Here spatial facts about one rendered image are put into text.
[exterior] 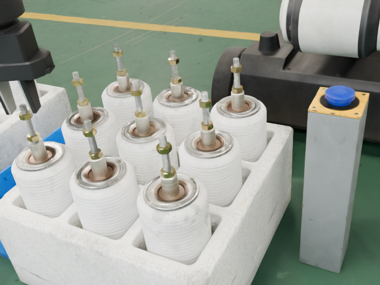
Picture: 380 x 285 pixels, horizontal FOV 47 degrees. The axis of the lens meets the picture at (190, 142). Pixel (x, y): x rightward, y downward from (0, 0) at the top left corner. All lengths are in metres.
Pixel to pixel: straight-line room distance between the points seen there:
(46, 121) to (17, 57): 0.47
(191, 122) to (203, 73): 0.70
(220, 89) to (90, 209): 0.54
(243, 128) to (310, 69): 0.34
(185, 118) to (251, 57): 0.33
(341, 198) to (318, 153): 0.08
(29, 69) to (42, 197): 0.21
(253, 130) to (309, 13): 0.23
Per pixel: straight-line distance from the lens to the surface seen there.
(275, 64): 1.03
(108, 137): 0.78
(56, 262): 0.75
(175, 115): 0.78
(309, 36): 0.84
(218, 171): 0.65
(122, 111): 0.85
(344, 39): 0.82
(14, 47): 0.61
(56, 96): 1.08
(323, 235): 0.77
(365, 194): 0.98
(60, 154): 0.72
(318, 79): 1.00
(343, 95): 0.64
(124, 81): 0.85
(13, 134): 1.01
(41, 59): 0.62
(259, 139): 0.76
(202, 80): 1.43
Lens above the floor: 0.63
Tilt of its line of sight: 34 degrees down
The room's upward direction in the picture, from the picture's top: 7 degrees counter-clockwise
